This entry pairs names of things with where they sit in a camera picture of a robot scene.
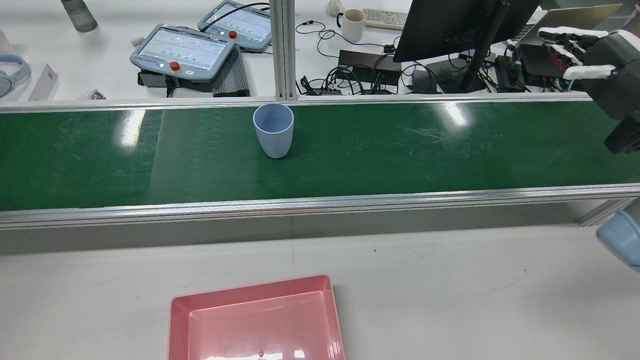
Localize grey robot teach pendant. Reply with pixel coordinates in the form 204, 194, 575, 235
130, 23, 236, 83
197, 0, 273, 52

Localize black computer monitor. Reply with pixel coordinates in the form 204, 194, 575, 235
393, 0, 543, 94

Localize right white dexterous robot hand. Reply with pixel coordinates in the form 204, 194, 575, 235
537, 26, 640, 122

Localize white keyboard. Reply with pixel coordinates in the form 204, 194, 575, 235
362, 7, 410, 32

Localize black electronics box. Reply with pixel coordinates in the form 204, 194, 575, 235
494, 44, 571, 94

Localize light blue headphones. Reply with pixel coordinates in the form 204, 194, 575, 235
0, 54, 31, 99

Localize black pendant cable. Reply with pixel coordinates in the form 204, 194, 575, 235
207, 2, 272, 26

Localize black power adapter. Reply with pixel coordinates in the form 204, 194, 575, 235
411, 69, 438, 94

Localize white mug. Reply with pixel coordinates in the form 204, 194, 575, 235
336, 9, 366, 43

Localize dark ribbed control box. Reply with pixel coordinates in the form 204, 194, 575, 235
212, 47, 251, 98

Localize green belt conveyor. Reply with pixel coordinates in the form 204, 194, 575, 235
0, 93, 640, 233

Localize pink plastic box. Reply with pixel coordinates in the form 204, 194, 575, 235
168, 274, 346, 360

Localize thin black cable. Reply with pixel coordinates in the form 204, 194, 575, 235
295, 20, 398, 61

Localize grey bottle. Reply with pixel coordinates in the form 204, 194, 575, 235
60, 0, 99, 34

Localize black cable bundle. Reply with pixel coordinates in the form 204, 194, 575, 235
297, 64, 401, 97

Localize aluminium profile post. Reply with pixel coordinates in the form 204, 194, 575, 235
269, 0, 297, 102

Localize blue plastic cup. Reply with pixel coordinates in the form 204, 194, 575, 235
252, 103, 295, 160

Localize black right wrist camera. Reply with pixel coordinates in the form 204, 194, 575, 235
604, 117, 640, 155

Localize silver laptop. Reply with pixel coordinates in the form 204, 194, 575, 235
510, 4, 623, 48

